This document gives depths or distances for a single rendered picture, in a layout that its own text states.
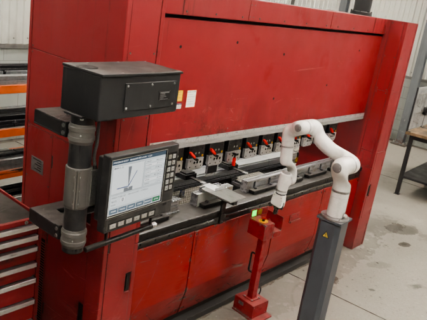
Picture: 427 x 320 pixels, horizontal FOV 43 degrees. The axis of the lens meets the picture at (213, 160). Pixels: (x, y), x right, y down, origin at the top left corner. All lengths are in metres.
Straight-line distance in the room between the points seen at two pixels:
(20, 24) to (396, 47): 4.58
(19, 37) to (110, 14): 4.78
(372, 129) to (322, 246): 2.01
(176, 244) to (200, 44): 1.29
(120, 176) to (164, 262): 1.32
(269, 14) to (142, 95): 1.67
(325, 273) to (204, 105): 1.40
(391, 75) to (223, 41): 2.29
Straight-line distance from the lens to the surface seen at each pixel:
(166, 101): 2.53
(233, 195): 3.77
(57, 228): 2.60
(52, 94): 3.23
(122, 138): 2.84
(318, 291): 3.92
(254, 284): 4.27
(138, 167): 2.47
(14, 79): 4.54
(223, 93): 3.65
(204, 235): 3.81
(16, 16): 7.47
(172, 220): 3.56
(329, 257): 3.80
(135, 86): 2.35
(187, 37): 3.30
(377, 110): 5.49
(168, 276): 3.70
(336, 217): 3.72
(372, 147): 5.54
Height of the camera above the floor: 2.33
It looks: 17 degrees down
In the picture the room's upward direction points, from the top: 9 degrees clockwise
